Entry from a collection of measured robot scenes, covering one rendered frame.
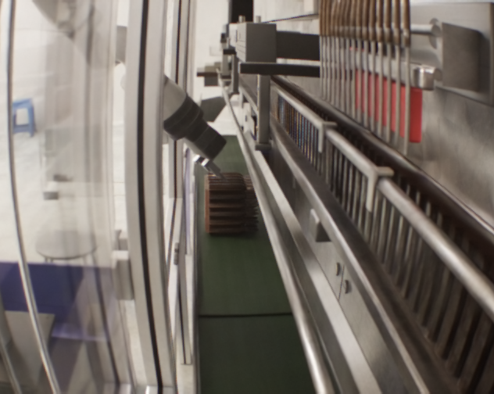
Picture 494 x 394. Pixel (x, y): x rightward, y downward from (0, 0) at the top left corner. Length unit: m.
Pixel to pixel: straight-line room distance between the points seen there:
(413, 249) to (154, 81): 0.34
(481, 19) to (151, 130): 0.40
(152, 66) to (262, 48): 0.61
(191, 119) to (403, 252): 0.59
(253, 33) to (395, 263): 0.84
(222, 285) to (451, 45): 0.50
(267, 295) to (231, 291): 0.05
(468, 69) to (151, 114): 0.36
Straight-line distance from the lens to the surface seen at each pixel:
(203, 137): 0.92
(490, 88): 0.53
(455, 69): 0.54
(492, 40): 0.53
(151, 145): 0.58
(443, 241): 0.28
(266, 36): 1.15
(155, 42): 0.56
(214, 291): 0.76
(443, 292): 0.31
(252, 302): 0.73
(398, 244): 0.38
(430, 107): 0.93
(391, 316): 0.37
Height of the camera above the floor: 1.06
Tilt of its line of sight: 19 degrees down
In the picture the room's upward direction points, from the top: 1 degrees clockwise
